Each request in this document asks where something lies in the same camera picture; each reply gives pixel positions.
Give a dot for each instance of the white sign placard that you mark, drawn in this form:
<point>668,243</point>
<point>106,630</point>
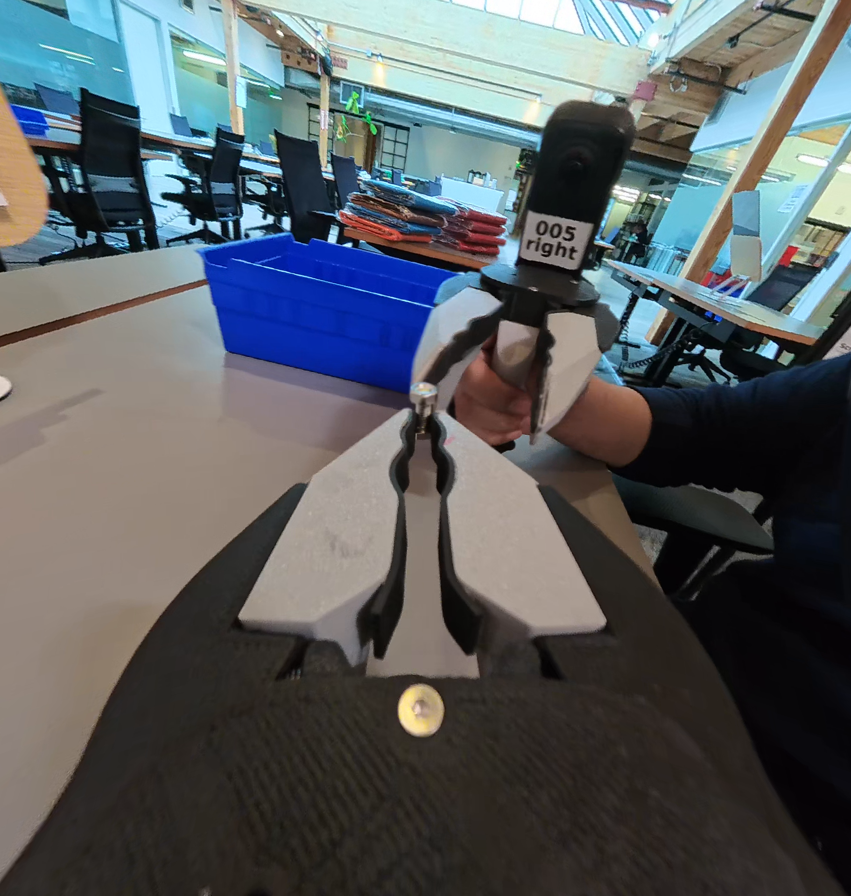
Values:
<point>746,238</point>

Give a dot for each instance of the black office chair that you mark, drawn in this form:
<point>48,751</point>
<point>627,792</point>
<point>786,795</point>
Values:
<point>345,178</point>
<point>110,154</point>
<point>303,175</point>
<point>226,168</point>

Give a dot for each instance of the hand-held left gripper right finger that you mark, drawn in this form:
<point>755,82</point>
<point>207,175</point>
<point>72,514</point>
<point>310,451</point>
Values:
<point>516,553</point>

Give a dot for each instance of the blue plastic bin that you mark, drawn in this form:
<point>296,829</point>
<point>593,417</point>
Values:
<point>313,329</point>

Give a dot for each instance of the wooden desk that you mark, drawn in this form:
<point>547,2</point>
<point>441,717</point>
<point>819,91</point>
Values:
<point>712,297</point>

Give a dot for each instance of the person's right hand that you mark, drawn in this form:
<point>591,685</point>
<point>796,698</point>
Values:
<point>495,413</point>

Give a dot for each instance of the person's office chair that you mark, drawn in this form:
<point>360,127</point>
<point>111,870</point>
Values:
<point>691,511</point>

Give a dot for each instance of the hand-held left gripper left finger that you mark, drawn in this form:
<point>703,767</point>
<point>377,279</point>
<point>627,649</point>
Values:
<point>327,553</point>

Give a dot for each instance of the wooden display board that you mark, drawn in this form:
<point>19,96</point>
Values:
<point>19,175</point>

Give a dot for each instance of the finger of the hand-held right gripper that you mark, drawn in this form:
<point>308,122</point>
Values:
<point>446,329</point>
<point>569,364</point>

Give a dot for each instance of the small steel bolt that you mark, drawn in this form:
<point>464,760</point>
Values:
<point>422,395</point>

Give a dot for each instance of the person's right forearm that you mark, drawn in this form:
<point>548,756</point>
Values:
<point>712,420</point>

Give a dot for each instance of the small blue storage bin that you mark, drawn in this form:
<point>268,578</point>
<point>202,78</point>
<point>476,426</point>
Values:
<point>30,119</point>

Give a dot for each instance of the stack of folded cloths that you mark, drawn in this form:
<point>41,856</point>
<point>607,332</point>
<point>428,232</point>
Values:
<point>425,217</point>

